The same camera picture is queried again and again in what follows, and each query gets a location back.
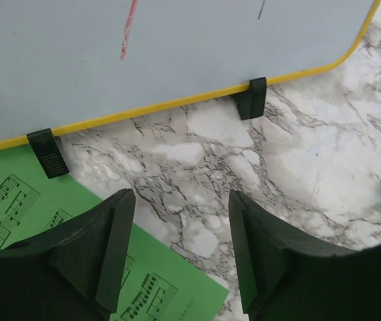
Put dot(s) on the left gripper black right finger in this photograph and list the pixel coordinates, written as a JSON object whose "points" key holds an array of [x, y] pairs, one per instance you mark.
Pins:
{"points": [[285, 273]]}

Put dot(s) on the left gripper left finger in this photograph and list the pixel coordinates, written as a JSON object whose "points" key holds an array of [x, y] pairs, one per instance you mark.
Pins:
{"points": [[72, 271]]}

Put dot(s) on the green sheet music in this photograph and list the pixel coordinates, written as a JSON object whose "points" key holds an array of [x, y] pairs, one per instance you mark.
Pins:
{"points": [[157, 283]]}

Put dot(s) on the yellow framed whiteboard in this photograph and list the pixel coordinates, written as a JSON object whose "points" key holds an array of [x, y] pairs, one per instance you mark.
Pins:
{"points": [[67, 66]]}

